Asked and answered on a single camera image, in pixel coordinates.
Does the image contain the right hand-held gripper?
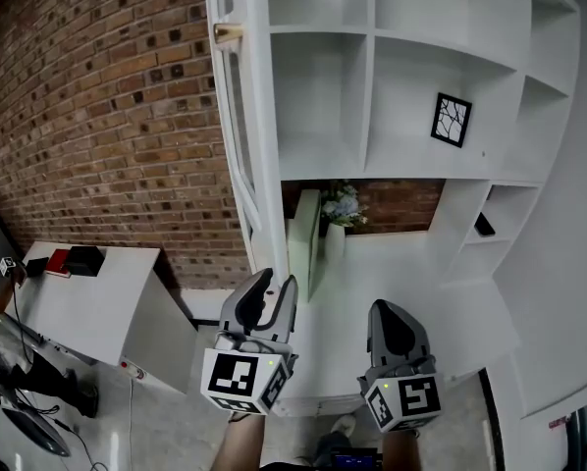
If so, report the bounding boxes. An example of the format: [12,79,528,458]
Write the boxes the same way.
[356,299,443,434]

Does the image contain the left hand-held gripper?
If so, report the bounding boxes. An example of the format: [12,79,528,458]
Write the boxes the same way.
[199,267,299,416]

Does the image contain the white shelf cabinet desk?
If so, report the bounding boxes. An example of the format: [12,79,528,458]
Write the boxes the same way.
[266,0,582,288]

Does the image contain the white glass cabinet door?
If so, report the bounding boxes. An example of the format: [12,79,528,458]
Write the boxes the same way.
[203,0,291,288]

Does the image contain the person's right forearm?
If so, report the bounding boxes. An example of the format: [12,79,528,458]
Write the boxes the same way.
[381,427,420,471]

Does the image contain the person's left forearm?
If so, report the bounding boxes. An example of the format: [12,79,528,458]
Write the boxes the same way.
[213,412,266,471]

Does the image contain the white desk top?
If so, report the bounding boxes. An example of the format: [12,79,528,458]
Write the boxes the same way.
[273,228,520,419]

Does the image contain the pale green file box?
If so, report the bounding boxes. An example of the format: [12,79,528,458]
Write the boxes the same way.
[287,188,323,303]

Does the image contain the white vase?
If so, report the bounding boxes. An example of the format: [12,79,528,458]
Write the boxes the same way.
[324,222,347,264]

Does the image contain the person's white shoe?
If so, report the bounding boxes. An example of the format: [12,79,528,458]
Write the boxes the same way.
[331,413,358,436]

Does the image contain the person's dark trouser leg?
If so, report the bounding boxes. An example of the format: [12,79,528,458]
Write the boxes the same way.
[315,432,356,468]

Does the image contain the white and blue flowers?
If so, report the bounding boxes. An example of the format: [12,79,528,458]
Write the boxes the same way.
[320,180,368,230]

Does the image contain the black device with screen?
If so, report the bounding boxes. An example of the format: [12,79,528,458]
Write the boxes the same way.
[331,447,379,471]

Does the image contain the black phone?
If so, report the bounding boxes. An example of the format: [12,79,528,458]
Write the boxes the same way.
[473,212,497,237]

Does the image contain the black box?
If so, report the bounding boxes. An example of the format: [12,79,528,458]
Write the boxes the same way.
[63,245,106,278]

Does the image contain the red book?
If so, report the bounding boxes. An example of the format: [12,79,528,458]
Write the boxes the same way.
[45,248,73,279]

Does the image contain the black notebook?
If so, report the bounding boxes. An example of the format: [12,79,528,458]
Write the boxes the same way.
[24,256,50,278]

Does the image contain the white machine with dark disc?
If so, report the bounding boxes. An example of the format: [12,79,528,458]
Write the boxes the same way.
[0,311,74,460]

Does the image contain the white cable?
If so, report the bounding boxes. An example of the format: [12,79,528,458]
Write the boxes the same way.
[125,378,135,471]

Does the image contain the black picture frame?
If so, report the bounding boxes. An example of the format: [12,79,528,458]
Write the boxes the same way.
[430,91,473,149]

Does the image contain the black cable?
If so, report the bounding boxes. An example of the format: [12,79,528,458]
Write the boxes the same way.
[52,417,109,471]

